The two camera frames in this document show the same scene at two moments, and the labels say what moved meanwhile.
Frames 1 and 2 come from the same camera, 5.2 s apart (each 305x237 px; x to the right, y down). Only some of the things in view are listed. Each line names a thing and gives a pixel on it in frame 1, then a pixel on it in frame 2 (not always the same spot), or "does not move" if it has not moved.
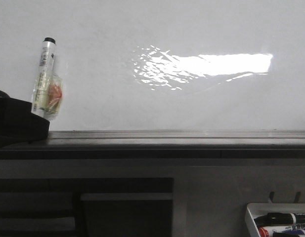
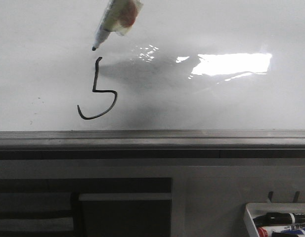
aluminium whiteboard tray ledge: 165,144 does not move
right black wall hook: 296,199 does not move
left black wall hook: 272,196 does not move
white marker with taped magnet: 48,91 to 119,18
